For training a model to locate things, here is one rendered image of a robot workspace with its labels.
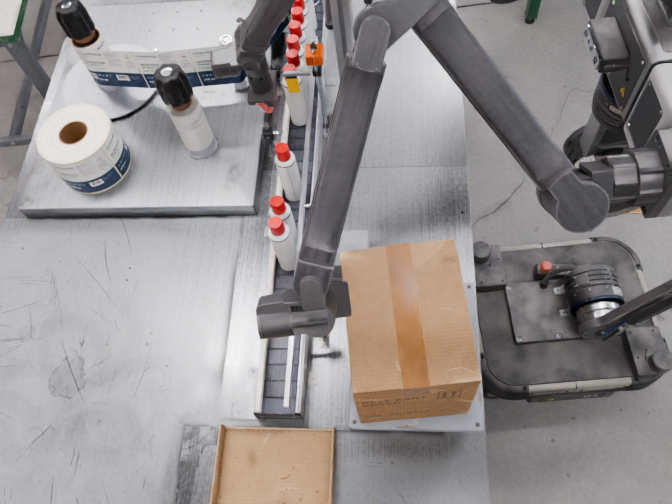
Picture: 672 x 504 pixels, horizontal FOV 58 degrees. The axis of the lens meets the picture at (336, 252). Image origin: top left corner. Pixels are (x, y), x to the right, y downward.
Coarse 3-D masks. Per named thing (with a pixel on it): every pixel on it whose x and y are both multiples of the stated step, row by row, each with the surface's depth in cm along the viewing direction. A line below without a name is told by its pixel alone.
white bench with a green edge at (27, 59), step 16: (0, 0) 224; (16, 0) 223; (48, 0) 317; (0, 16) 220; (16, 16) 219; (0, 32) 216; (16, 32) 217; (16, 48) 225; (32, 48) 299; (32, 64) 234; (32, 80) 240; (48, 80) 244; (16, 112) 280; (16, 128) 276; (0, 144) 275; (16, 144) 275
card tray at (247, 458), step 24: (240, 432) 140; (264, 432) 140; (288, 432) 139; (312, 432) 139; (216, 456) 135; (240, 456) 138; (264, 456) 137; (288, 456) 137; (312, 456) 136; (216, 480) 134; (240, 480) 135; (264, 480) 135; (288, 480) 134; (312, 480) 134
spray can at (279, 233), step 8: (272, 224) 135; (280, 224) 135; (272, 232) 137; (280, 232) 137; (288, 232) 139; (272, 240) 139; (280, 240) 138; (288, 240) 140; (280, 248) 141; (288, 248) 143; (280, 256) 145; (288, 256) 146; (280, 264) 151; (288, 264) 149
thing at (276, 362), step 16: (320, 0) 196; (320, 16) 193; (320, 32) 190; (304, 128) 173; (288, 144) 171; (304, 144) 170; (304, 224) 159; (288, 272) 153; (288, 288) 151; (272, 352) 143; (272, 368) 142; (272, 384) 140; (272, 400) 138
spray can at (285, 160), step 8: (280, 144) 145; (280, 152) 144; (288, 152) 146; (280, 160) 147; (288, 160) 148; (280, 168) 149; (288, 168) 148; (296, 168) 151; (280, 176) 153; (288, 176) 151; (296, 176) 153; (288, 184) 154; (296, 184) 156; (288, 192) 158; (296, 192) 158; (296, 200) 161
